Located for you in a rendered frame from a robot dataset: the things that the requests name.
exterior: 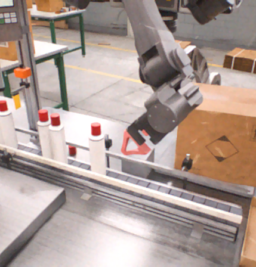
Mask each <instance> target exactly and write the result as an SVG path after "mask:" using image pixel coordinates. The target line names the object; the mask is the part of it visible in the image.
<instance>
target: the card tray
mask: <svg viewBox="0 0 256 267"><path fill-rule="evenodd" d="M239 266H242V267H256V197H254V196H253V198H252V201H251V206H250V210H249V216H248V222H247V226H246V231H245V238H244V241H243V247H242V254H241V257H240V263H239Z"/></svg>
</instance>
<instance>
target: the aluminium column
mask: <svg viewBox="0 0 256 267"><path fill-rule="evenodd" d="M17 7H18V13H19V17H20V19H19V20H20V27H23V26H27V25H29V16H28V12H27V5H26V0H17ZM22 38H23V39H22V40H21V41H20V43H21V49H20V43H19V41H15V45H16V51H17V58H18V63H19V64H23V59H24V65H25V66H26V67H28V68H30V71H31V76H29V77H27V82H29V83H30V87H29V92H30V99H31V103H32V110H33V116H34V120H35V126H36V129H37V130H38V124H37V123H38V122H39V114H38V111H39V110H42V103H41V96H40V91H39V85H38V77H37V72H36V65H35V58H34V54H33V43H32V35H31V32H27V33H24V34H22ZM21 50H22V54H23V59H22V56H21ZM24 90H25V94H26V100H27V106H28V111H29V117H30V123H31V127H32V128H33V124H32V118H31V114H30V107H29V101H28V97H27V90H26V88H25V89H24ZM38 132H39V131H38ZM39 140H40V138H39ZM33 144H35V143H33ZM36 145H40V146H41V141H40V142H38V143H37V144H36Z"/></svg>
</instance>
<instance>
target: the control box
mask: <svg viewBox="0 0 256 267"><path fill-rule="evenodd" d="M14 6H15V7H8V8H0V13H6V12H15V11H16V12H17V18H18V23H13V24H0V43H2V42H12V41H20V40H22V39H23V38H22V33H21V27H20V20H19V19H20V17H19V13H18V7H17V0H14Z"/></svg>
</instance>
